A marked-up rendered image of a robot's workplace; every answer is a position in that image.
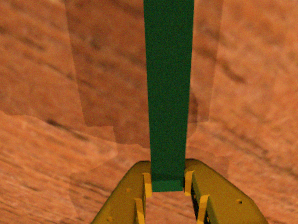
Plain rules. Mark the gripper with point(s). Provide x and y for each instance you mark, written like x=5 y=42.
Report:
x=215 y=199

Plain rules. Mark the green rod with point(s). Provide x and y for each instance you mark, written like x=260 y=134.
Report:
x=168 y=42

